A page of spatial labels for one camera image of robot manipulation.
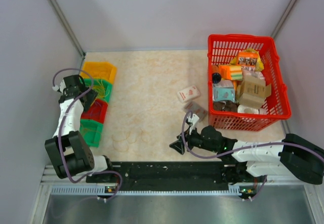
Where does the green storage bin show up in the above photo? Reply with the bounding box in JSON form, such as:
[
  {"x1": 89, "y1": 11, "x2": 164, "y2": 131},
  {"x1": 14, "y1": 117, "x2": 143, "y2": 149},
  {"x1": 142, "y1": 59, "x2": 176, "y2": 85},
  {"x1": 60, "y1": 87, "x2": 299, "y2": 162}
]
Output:
[
  {"x1": 79, "y1": 119, "x2": 103, "y2": 148},
  {"x1": 93, "y1": 79, "x2": 113, "y2": 103}
]

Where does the brown cardboard box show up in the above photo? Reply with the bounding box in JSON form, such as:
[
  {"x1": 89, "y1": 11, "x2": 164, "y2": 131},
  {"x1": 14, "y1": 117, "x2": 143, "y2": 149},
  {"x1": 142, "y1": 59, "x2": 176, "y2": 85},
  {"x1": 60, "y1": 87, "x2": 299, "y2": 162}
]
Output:
[{"x1": 238, "y1": 76, "x2": 272, "y2": 109}]

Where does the pink tissue packet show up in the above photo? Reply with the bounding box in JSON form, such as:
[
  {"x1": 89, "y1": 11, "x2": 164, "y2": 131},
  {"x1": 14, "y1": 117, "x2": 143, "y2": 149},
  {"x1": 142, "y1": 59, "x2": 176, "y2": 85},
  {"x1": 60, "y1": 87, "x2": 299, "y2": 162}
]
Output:
[{"x1": 177, "y1": 85, "x2": 200, "y2": 102}]

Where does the black bottle cap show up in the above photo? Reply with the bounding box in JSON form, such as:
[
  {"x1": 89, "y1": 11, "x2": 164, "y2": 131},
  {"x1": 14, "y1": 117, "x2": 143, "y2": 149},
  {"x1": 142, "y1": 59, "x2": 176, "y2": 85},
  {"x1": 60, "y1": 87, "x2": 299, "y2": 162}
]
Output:
[{"x1": 212, "y1": 72, "x2": 222, "y2": 84}]

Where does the clear plastic packet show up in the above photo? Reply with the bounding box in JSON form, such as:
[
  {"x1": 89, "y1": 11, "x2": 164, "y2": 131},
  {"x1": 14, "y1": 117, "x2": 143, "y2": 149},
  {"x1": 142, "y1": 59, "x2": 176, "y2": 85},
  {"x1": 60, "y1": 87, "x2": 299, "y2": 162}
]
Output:
[{"x1": 183, "y1": 101, "x2": 208, "y2": 122}]

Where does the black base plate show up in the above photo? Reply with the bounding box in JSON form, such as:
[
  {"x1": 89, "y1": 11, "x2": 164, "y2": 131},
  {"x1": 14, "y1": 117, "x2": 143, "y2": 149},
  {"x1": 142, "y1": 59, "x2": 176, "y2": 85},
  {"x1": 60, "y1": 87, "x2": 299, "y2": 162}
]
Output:
[{"x1": 86, "y1": 161, "x2": 266, "y2": 191}]

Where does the red storage bin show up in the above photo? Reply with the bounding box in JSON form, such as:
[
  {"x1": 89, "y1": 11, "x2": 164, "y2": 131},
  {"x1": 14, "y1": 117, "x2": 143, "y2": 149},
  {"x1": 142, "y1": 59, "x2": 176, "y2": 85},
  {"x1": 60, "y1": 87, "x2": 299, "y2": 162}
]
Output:
[{"x1": 81, "y1": 99, "x2": 108, "y2": 124}]

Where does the yellow plastic bag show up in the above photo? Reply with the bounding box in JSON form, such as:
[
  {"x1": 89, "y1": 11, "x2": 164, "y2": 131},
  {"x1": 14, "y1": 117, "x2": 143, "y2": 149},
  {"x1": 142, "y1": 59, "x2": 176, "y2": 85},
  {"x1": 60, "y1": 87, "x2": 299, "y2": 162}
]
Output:
[{"x1": 230, "y1": 48, "x2": 264, "y2": 71}]

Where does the red thin wire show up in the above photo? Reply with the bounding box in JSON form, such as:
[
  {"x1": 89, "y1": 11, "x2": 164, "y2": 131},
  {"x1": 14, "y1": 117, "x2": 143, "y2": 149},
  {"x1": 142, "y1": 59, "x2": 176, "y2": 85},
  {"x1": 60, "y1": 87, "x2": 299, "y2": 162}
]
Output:
[{"x1": 92, "y1": 66, "x2": 111, "y2": 79}]

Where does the upper green storage bin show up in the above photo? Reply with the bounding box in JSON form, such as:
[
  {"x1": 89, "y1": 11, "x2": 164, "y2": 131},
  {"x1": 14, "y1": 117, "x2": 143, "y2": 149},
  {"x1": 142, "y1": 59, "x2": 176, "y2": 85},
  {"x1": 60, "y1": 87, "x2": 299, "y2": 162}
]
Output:
[{"x1": 93, "y1": 79, "x2": 113, "y2": 103}]

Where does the pink wrapped pack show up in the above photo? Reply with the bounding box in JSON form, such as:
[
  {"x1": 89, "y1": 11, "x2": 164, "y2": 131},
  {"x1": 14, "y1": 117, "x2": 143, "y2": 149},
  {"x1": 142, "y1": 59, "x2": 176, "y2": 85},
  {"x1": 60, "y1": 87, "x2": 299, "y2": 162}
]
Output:
[{"x1": 241, "y1": 66, "x2": 265, "y2": 80}]

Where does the yellow storage bin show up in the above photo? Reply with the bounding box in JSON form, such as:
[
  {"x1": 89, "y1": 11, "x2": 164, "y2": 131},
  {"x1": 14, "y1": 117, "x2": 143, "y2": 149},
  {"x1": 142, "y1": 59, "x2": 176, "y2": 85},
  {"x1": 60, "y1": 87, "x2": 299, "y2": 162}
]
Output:
[{"x1": 82, "y1": 61, "x2": 117, "y2": 84}]

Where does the teal tissue pack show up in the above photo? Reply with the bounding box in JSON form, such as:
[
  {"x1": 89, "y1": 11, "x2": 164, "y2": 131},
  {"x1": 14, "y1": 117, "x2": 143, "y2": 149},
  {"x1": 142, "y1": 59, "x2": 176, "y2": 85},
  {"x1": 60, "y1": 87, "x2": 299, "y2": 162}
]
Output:
[{"x1": 212, "y1": 80, "x2": 235, "y2": 102}]

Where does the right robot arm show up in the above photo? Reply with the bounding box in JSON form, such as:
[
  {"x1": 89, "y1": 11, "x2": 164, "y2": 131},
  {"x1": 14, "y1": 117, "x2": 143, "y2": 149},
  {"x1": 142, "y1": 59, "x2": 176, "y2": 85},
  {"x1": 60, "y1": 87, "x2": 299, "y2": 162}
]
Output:
[{"x1": 169, "y1": 112, "x2": 323, "y2": 185}]

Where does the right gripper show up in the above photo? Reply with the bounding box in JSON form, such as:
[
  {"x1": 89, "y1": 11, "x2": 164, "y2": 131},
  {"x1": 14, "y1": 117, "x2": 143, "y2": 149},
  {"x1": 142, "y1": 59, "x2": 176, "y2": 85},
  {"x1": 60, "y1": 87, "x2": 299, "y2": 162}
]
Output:
[{"x1": 170, "y1": 125, "x2": 218, "y2": 155}]

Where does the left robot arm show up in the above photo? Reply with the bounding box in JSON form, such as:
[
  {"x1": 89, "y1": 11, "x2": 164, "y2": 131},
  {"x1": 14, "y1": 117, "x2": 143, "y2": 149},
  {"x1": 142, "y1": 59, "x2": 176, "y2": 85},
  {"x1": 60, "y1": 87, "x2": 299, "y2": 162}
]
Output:
[{"x1": 45, "y1": 74, "x2": 115, "y2": 182}]

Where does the lower green storage bin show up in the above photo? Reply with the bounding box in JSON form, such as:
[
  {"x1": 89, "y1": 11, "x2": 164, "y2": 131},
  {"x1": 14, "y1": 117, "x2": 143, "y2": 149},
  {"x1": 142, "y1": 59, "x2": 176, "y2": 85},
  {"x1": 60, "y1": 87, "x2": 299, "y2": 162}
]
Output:
[{"x1": 79, "y1": 119, "x2": 103, "y2": 148}]

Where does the orange sponge pack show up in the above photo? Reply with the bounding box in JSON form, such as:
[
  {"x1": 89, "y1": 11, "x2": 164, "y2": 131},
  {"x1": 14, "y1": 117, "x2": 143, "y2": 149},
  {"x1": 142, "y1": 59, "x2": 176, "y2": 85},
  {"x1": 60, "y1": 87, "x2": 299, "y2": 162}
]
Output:
[{"x1": 218, "y1": 65, "x2": 243, "y2": 81}]

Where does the red plastic basket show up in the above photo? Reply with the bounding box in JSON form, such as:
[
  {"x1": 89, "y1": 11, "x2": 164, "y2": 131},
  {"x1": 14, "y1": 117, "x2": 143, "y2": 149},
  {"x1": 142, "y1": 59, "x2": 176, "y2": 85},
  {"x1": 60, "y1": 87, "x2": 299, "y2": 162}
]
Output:
[{"x1": 207, "y1": 34, "x2": 292, "y2": 131}]

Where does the orange snack box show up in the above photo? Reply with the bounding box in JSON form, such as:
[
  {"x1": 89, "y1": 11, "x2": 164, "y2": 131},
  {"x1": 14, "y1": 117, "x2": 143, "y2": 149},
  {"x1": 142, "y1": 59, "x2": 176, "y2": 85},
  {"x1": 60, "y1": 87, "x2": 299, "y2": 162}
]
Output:
[{"x1": 236, "y1": 52, "x2": 259, "y2": 68}]

